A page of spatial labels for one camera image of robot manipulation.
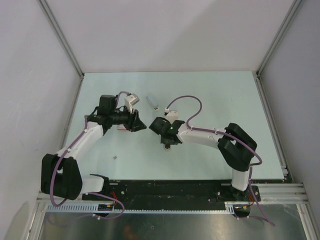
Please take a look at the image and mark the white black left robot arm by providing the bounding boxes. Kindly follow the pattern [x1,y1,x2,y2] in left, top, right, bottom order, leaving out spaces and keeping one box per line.
[40,91,147,207]

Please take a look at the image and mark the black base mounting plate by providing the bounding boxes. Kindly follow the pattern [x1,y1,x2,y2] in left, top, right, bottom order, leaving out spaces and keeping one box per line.
[82,180,261,213]

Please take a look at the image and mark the grey slotted cable duct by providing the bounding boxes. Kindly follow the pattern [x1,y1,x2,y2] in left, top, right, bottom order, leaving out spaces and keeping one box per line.
[45,202,235,215]

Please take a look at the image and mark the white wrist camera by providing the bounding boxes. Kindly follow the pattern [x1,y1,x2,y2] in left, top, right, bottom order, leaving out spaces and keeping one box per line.
[164,108,179,124]
[124,93,140,114]

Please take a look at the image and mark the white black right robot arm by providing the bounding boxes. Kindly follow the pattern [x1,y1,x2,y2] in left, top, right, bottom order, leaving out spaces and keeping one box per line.
[149,117,258,201]

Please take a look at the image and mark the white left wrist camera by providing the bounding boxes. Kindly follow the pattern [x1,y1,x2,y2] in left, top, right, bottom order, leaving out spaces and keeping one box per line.
[124,93,140,114]

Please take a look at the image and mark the aluminium frame rail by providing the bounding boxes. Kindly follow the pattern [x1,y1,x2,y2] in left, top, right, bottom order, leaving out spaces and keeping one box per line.
[36,182,308,204]

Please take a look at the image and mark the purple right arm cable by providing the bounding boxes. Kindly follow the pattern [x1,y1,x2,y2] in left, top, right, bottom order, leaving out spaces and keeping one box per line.
[166,94,276,227]

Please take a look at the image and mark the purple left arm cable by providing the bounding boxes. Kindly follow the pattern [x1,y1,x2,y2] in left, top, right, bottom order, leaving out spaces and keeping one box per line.
[47,90,126,226]

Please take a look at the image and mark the red white staple box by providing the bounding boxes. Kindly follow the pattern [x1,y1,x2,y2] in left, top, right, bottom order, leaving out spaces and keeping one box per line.
[117,124,128,131]

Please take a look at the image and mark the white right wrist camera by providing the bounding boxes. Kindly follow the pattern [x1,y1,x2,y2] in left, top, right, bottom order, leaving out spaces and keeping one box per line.
[164,108,179,124]

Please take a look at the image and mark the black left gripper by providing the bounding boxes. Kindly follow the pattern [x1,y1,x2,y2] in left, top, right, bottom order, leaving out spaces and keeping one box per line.
[109,103,147,132]

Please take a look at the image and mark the light blue staple box sleeve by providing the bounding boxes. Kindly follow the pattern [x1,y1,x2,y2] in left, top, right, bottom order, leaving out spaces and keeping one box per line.
[145,94,159,111]

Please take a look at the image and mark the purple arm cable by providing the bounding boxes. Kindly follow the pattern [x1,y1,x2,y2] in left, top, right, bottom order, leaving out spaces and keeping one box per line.
[47,90,126,226]
[166,94,276,227]

